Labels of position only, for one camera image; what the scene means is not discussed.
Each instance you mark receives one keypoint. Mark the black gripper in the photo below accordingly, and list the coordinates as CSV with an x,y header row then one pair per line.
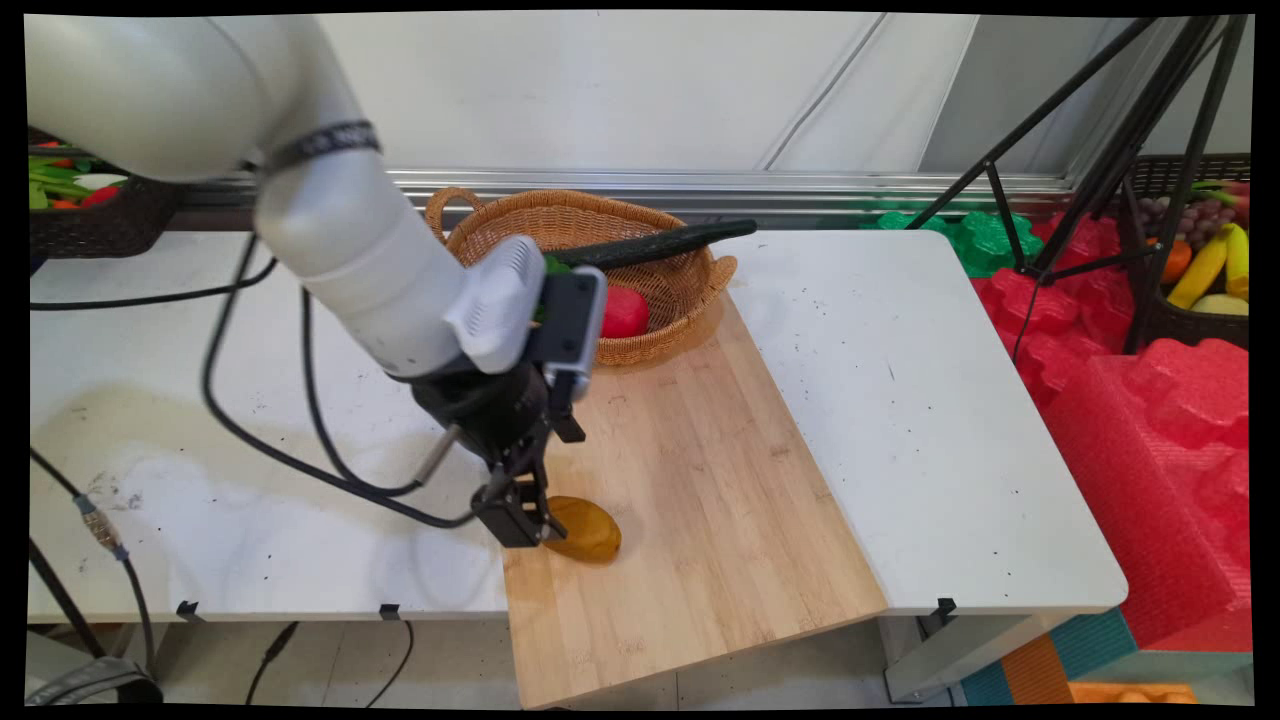
x,y
490,410

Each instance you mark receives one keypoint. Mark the yellow-brown potato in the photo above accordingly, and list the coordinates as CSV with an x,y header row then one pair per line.
x,y
588,530

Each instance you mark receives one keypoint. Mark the green bell pepper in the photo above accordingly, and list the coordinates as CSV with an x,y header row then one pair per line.
x,y
556,266

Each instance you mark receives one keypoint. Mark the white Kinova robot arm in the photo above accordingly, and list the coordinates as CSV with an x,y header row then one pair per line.
x,y
350,250

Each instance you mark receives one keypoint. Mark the black table edge clip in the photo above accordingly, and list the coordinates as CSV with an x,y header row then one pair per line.
x,y
945,606
390,611
188,609

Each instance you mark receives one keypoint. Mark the bamboo cutting board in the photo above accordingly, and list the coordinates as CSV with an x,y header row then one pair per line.
x,y
700,480

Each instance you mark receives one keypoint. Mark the dark green cucumber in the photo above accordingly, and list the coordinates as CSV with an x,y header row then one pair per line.
x,y
650,246

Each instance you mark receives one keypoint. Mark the round wicker basket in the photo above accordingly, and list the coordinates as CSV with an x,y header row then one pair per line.
x,y
600,220

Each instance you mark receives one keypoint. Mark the white table leg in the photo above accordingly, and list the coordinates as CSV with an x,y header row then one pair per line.
x,y
950,650

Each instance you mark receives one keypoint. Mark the dark basket with vegetables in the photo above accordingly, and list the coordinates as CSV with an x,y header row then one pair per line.
x,y
100,230

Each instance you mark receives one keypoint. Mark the green foam puzzle mat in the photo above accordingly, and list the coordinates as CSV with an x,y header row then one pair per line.
x,y
985,245

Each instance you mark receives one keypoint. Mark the small red pepper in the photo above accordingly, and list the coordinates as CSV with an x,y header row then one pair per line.
x,y
100,196

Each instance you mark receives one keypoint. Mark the teal and orange foam mat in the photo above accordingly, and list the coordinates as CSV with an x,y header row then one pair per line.
x,y
1060,660

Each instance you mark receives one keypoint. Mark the red foam puzzle mat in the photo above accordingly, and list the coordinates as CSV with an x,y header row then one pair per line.
x,y
1060,310

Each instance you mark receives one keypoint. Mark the green leafy vegetables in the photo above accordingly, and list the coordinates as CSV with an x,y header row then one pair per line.
x,y
50,182

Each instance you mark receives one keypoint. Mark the large red foam block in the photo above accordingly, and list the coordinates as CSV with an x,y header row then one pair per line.
x,y
1150,480

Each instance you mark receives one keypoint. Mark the dark basket with fruit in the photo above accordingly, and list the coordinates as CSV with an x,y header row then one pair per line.
x,y
1180,325

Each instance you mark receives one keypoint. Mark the orange fruit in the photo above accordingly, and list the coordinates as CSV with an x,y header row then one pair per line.
x,y
1177,260

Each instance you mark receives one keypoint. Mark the black tripod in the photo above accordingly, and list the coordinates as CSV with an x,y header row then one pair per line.
x,y
1130,140

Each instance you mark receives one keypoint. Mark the yellow banana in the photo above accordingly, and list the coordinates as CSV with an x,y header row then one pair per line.
x,y
1238,262
1200,268

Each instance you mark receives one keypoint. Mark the pale yellow fruit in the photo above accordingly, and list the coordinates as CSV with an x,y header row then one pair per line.
x,y
1220,304

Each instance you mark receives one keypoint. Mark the purple grape bunch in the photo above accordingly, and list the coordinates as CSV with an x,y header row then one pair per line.
x,y
1190,215

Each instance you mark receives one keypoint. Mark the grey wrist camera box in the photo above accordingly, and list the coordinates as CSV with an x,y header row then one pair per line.
x,y
575,330

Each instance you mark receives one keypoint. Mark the aluminium wall rail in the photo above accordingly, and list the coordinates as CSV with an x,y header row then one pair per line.
x,y
700,182

